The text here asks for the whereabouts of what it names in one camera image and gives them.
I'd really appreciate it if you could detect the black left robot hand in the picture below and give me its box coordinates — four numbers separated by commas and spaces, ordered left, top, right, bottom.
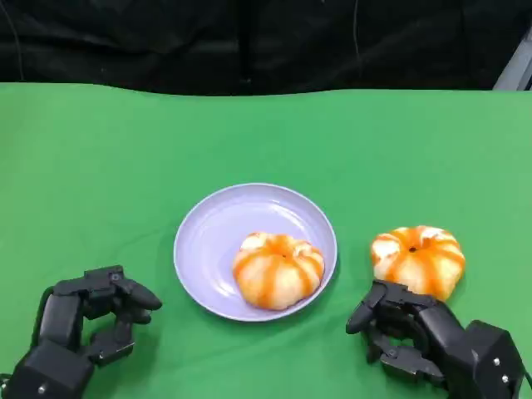
31, 264, 164, 367

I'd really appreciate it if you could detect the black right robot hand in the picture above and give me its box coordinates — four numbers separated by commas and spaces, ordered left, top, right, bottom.
346, 278, 473, 387

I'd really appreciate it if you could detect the orange white toy bread roll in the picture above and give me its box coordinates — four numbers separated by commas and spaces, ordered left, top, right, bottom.
231, 231, 327, 311
370, 225, 466, 303

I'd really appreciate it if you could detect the lilac plate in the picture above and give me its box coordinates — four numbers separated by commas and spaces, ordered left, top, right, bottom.
173, 182, 338, 323

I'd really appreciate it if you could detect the green table cloth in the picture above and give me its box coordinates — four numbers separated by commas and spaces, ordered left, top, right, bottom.
0, 81, 532, 399

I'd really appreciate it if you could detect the black backdrop curtain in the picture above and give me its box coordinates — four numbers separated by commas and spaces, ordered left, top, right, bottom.
0, 0, 532, 97

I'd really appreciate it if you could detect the black vertical pole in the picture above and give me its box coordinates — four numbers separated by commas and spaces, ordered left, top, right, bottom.
239, 0, 254, 86

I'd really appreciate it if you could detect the black looping arm cable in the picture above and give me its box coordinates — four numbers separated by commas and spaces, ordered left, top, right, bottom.
31, 286, 56, 347

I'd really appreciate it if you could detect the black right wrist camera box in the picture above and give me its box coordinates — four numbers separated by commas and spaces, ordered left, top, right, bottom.
443, 319, 526, 399

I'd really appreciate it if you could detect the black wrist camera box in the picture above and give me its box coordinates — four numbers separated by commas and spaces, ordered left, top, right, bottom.
7, 339, 95, 399
443, 319, 526, 399

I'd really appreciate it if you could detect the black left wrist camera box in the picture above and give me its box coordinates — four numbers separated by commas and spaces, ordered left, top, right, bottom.
7, 339, 95, 399

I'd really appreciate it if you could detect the grey metal frame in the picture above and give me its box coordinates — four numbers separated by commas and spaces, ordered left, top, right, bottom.
492, 39, 532, 91

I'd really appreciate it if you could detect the thin hanging cable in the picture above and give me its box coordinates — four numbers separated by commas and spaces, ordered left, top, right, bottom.
352, 0, 361, 67
0, 6, 24, 82

